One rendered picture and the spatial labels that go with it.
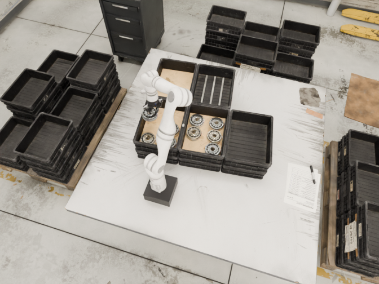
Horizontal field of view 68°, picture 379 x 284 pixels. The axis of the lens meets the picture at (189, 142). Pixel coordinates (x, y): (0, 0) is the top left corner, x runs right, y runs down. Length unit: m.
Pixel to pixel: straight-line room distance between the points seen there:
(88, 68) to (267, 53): 1.82
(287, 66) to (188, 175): 1.81
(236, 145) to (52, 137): 1.51
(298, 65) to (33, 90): 2.66
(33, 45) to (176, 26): 1.87
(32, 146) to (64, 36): 2.06
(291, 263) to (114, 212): 1.14
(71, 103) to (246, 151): 1.72
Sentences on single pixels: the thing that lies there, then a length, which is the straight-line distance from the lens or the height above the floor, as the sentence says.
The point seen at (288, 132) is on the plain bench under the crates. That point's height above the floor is 0.70.
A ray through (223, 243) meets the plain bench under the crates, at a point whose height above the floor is 0.70.
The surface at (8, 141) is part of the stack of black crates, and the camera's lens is 3.01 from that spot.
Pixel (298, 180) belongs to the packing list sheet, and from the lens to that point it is 2.11.
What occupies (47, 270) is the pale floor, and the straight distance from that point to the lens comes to 2.72.
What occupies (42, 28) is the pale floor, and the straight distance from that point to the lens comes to 4.51.
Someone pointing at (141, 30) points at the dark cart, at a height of 0.55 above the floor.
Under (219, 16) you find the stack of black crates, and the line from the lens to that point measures 3.54.
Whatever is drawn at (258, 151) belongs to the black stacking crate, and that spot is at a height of 0.83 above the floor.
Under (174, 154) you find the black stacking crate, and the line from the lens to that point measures 1.86.
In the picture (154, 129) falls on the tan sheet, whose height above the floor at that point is 0.83.
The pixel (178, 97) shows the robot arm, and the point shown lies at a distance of 1.33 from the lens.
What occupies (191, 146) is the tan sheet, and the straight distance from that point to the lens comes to 1.91.
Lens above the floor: 2.48
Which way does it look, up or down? 59 degrees down
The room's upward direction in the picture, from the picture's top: 3 degrees clockwise
